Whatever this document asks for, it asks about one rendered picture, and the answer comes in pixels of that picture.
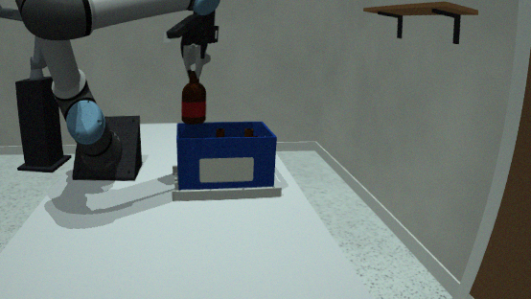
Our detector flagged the blue crate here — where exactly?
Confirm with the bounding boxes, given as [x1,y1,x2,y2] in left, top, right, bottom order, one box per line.
[176,122,277,190]

